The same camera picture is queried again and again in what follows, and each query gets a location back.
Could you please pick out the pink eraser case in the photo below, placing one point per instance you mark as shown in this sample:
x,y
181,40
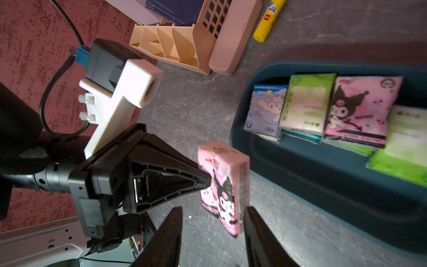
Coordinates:
x,y
234,35

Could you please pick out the teal storage box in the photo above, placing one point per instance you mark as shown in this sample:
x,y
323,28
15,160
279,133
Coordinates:
x,y
384,209

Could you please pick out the pink kuromi pack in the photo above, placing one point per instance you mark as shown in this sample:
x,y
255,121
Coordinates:
x,y
359,110
229,193

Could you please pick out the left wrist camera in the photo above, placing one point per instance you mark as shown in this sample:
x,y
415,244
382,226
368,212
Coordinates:
x,y
117,81

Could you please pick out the dark blue notebook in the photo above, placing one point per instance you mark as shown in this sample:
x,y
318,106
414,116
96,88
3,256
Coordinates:
x,y
179,12

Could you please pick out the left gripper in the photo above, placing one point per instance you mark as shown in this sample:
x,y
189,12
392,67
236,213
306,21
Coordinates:
x,y
155,173

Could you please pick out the pink Kuromi pack bottom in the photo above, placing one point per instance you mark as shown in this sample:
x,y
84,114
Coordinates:
x,y
229,193

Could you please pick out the aluminium front rail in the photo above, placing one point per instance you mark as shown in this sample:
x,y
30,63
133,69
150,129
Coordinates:
x,y
61,240

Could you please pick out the green tissue pack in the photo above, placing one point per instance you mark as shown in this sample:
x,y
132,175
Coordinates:
x,y
405,153
306,103

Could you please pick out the blue tissue pack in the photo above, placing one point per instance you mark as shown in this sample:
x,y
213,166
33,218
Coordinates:
x,y
265,111

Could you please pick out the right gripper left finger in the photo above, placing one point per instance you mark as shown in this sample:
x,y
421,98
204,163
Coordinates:
x,y
164,248

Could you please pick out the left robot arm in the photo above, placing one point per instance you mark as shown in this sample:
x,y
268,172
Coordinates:
x,y
31,158

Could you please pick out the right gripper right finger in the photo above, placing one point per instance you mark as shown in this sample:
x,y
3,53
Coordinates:
x,y
263,249

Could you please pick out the beige desk file organizer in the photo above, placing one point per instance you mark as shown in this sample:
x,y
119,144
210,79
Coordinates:
x,y
189,47

